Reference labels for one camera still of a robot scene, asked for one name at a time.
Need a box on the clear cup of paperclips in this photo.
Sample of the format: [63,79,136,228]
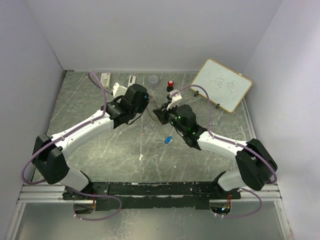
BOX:
[148,75,159,89]

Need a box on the yellow framed whiteboard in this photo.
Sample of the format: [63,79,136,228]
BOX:
[191,59,253,113]

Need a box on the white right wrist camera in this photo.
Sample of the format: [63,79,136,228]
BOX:
[166,89,182,110]

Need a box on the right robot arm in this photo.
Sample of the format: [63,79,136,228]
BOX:
[153,104,278,199]

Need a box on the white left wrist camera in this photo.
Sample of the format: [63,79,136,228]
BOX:
[112,82,127,98]

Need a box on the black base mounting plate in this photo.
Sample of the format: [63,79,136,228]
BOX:
[62,181,241,211]

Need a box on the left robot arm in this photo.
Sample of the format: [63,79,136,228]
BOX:
[32,83,149,200]

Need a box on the white stapler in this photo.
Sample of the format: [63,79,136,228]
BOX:
[127,75,136,88]

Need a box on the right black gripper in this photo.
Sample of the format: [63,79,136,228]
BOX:
[154,100,187,135]

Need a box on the green white staple box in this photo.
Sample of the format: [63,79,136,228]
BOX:
[100,72,111,89]

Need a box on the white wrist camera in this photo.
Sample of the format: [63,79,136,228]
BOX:
[112,82,127,98]
[166,89,182,110]

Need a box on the aluminium rail frame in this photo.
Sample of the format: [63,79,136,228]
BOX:
[4,98,291,240]

